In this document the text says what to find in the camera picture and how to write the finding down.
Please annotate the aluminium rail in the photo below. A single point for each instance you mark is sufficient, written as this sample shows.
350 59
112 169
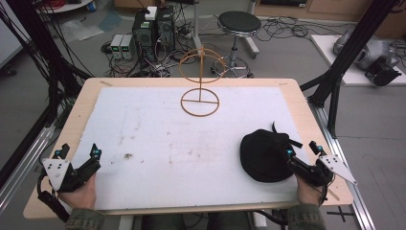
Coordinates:
344 153
22 172

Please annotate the person's right hand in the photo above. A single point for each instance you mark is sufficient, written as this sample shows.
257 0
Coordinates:
308 195

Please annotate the person's legs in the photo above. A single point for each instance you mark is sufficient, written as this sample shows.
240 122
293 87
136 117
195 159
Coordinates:
198 222

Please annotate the black hat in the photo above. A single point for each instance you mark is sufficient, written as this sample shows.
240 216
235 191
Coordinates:
263 156

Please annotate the black device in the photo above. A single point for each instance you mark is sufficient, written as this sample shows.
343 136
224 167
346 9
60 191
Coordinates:
382 73

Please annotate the blue tape roll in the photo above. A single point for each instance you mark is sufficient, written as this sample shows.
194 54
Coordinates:
92 6

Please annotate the black round stool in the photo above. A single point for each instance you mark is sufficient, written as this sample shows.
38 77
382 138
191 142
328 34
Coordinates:
238 23

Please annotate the white box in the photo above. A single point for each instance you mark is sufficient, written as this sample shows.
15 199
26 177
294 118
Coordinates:
151 12

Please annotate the grey power supply unit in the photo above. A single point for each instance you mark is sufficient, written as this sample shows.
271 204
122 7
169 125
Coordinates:
126 47
116 46

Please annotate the grey robot shell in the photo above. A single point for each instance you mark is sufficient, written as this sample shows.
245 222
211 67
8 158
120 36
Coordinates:
370 51

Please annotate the wooden hat stand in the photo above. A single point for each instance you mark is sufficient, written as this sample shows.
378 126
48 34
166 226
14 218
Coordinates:
200 102

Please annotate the white round table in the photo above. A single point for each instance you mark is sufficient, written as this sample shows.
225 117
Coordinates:
68 5

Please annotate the person's left hand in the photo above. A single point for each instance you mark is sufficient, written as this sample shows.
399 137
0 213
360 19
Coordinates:
82 196

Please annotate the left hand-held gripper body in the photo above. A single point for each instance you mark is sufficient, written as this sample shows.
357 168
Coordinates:
81 174

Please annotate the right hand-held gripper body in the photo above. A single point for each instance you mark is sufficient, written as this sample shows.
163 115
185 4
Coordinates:
311 174

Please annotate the white table mat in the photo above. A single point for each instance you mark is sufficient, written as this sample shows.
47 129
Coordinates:
178 153

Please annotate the black metal frame stand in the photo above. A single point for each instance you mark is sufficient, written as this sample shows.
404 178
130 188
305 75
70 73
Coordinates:
348 54
41 54

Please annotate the white floor platform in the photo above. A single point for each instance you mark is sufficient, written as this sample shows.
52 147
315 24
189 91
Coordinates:
332 57

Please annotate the clear plastic sheet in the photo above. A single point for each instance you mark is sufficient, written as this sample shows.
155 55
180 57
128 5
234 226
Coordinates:
79 30

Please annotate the black computer tower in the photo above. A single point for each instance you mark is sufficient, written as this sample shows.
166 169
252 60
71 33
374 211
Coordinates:
144 33
165 28

